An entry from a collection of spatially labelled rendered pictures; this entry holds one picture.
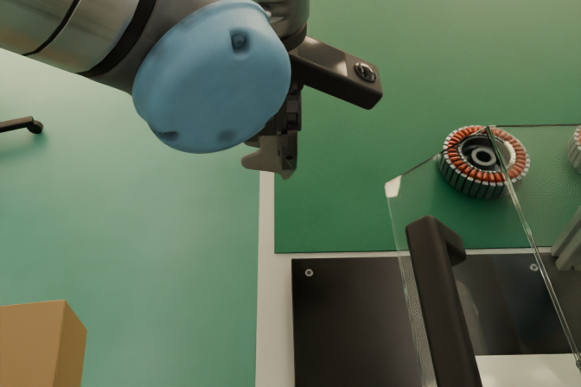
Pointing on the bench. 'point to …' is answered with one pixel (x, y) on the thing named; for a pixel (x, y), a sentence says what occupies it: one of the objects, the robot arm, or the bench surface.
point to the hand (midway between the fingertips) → (290, 168)
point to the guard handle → (442, 301)
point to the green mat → (420, 97)
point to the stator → (460, 135)
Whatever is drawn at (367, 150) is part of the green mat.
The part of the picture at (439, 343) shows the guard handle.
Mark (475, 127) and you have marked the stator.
